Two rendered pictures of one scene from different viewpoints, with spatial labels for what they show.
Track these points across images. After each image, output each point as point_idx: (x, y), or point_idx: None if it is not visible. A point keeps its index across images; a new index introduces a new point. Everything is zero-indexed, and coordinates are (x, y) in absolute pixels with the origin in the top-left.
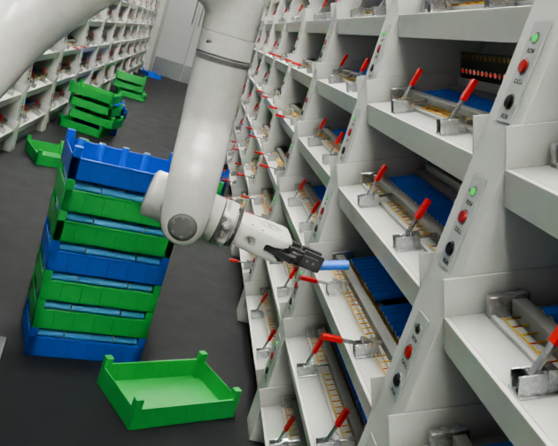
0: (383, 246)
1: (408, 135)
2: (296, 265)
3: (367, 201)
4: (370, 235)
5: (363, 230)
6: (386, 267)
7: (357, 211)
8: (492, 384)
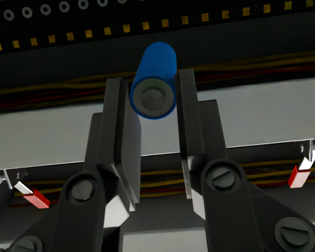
0: (34, 158)
1: (172, 248)
2: (61, 191)
3: (302, 142)
4: (145, 134)
5: (223, 115)
6: (0, 124)
7: (294, 137)
8: None
